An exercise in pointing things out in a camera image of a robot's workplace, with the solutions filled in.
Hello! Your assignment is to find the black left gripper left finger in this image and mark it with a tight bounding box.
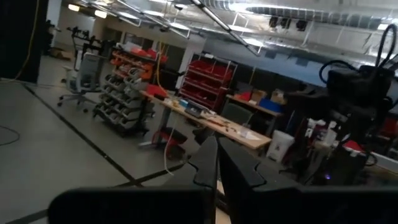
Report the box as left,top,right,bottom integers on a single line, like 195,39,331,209
48,136,218,224

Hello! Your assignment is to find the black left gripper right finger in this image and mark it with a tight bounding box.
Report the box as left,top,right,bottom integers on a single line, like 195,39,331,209
218,136,398,224

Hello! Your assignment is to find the red office chair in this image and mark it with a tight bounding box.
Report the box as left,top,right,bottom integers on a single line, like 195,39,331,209
151,126,188,160

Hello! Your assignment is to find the white trash bin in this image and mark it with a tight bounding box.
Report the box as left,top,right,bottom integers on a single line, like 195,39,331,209
266,129,295,164

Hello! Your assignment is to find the wooden workbench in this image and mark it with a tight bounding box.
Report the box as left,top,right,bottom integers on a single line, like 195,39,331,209
139,90,273,151

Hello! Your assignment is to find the dark green chair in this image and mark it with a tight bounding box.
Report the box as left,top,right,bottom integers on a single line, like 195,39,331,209
220,102,254,127

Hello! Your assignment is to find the dark device on workbench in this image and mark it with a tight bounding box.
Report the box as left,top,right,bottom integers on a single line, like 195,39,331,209
185,102,208,119

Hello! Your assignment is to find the blue storage bin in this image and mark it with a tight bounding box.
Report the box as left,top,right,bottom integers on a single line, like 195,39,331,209
258,98,283,114

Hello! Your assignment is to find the cardboard box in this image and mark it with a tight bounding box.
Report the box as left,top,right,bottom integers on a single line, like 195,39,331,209
250,89,267,103
270,90,287,105

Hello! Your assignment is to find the red bin rack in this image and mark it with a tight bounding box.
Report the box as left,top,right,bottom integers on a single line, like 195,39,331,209
178,52,239,113

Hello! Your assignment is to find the red box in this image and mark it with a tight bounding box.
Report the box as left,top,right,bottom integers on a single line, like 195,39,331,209
146,83,169,99

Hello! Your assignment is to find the grey bin rack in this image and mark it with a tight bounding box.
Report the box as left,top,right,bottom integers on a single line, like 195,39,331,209
93,67,155,137

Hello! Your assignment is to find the orange bin rack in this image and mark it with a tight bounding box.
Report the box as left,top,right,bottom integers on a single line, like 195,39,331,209
110,42,169,82

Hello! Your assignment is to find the grey ceiling conduit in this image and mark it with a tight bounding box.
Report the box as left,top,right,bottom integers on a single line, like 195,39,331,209
190,0,261,57

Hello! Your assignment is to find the white office chair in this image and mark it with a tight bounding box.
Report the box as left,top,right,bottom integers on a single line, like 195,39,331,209
57,52,106,113

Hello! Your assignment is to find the black curtain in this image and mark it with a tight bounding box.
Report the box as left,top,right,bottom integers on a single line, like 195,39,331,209
0,0,50,83

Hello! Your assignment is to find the white cable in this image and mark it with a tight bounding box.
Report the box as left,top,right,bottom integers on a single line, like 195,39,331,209
163,114,178,175

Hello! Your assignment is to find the yellow hanging cable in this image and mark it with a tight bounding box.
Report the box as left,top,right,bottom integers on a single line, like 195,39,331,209
154,43,166,91
14,0,40,81

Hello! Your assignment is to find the black floor cable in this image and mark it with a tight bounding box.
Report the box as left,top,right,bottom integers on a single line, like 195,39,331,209
0,125,21,147

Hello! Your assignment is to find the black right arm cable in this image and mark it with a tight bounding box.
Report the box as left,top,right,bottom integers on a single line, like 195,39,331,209
318,23,398,85

